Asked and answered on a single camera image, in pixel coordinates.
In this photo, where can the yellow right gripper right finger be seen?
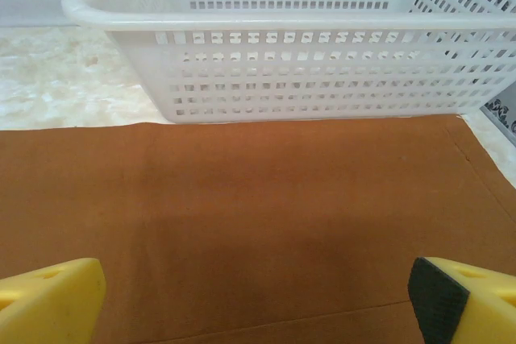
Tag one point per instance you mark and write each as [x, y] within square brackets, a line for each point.
[475, 307]

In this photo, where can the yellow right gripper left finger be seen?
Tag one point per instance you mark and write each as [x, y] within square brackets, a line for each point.
[52, 303]

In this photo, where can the brown long pants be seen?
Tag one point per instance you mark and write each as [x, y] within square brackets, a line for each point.
[242, 199]

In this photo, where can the white perforated plastic basket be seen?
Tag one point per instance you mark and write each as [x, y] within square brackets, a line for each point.
[282, 21]

